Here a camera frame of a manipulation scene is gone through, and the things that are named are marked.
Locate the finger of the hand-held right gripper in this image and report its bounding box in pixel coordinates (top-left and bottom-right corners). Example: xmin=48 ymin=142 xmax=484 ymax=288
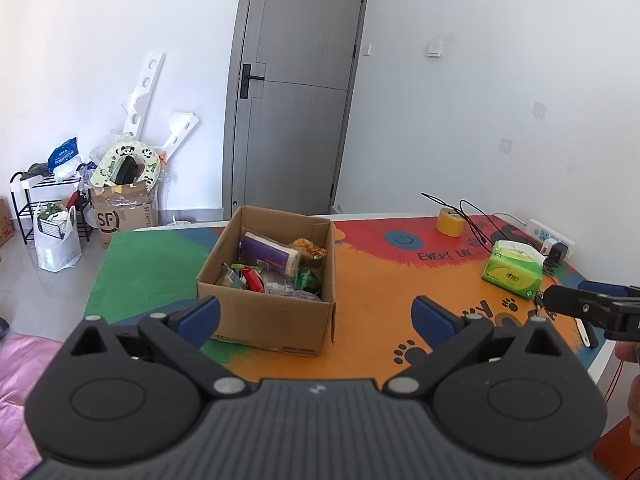
xmin=535 ymin=285 xmax=624 ymax=321
xmin=577 ymin=281 xmax=633 ymax=298

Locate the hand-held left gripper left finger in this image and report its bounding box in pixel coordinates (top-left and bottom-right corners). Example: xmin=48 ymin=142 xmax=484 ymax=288
xmin=64 ymin=296 xmax=252 ymax=402

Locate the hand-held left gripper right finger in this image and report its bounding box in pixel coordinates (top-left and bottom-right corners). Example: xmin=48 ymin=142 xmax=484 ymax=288
xmin=382 ymin=296 xmax=572 ymax=402

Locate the cardboard box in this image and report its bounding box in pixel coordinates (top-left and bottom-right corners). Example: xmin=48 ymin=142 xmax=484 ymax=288
xmin=196 ymin=205 xmax=337 ymax=357

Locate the pile of assorted snacks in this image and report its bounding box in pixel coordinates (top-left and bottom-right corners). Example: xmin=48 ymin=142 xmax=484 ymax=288
xmin=217 ymin=229 xmax=329 ymax=303

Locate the person's right hand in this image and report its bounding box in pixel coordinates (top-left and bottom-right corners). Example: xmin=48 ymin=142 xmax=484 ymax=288
xmin=615 ymin=341 xmax=640 ymax=447

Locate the black plug adapter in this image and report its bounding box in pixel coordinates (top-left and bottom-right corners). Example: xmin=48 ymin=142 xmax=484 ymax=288
xmin=540 ymin=239 xmax=568 ymax=263

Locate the colourful printed table mat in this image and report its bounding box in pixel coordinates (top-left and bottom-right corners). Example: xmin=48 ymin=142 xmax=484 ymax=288
xmin=85 ymin=215 xmax=586 ymax=386

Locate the green tissue pack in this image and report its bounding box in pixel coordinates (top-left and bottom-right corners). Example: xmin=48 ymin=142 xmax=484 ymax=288
xmin=481 ymin=240 xmax=546 ymax=301

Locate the white power strip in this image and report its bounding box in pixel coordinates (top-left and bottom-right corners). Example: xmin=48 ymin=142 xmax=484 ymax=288
xmin=527 ymin=218 xmax=576 ymax=261

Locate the yellow tape roll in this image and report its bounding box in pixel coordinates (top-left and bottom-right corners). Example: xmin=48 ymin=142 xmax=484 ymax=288
xmin=435 ymin=206 xmax=466 ymax=237

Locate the taped shipping carton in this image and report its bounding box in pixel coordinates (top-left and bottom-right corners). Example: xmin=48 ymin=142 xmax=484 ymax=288
xmin=90 ymin=183 xmax=160 ymax=249

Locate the white plastic shopping bag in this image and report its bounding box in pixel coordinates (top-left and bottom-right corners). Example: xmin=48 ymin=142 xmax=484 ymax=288
xmin=34 ymin=202 xmax=83 ymax=273

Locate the short white perforated board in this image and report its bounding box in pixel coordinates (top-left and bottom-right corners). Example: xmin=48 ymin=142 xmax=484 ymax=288
xmin=160 ymin=112 xmax=200 ymax=161

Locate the pink blanket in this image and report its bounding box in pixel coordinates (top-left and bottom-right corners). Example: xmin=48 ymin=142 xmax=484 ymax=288
xmin=0 ymin=332 xmax=63 ymax=480

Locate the black metal rack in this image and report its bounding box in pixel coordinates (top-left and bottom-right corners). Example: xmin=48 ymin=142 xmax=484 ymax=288
xmin=10 ymin=170 xmax=93 ymax=246

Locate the blue and white bag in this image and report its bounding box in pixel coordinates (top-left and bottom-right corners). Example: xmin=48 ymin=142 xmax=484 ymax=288
xmin=47 ymin=137 xmax=83 ymax=173

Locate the brown carton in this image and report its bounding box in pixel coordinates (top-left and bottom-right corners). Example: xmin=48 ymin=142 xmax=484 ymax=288
xmin=0 ymin=197 xmax=16 ymax=248

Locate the tall white perforated board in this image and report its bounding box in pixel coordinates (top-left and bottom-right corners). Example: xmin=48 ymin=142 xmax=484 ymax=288
xmin=121 ymin=51 xmax=165 ymax=141

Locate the grey door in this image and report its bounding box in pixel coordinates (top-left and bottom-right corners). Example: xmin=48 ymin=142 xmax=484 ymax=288
xmin=222 ymin=0 xmax=372 ymax=221

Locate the thin black cable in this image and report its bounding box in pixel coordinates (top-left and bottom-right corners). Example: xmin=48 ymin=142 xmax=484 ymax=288
xmin=421 ymin=192 xmax=558 ymax=281

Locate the black object inside ring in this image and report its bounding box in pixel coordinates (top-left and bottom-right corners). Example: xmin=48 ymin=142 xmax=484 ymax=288
xmin=114 ymin=155 xmax=143 ymax=186

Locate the panda print padded ring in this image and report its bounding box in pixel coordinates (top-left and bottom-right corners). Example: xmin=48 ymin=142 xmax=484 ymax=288
xmin=90 ymin=140 xmax=162 ymax=188

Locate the black door handle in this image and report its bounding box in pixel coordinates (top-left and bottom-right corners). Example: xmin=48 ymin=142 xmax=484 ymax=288
xmin=239 ymin=63 xmax=266 ymax=99

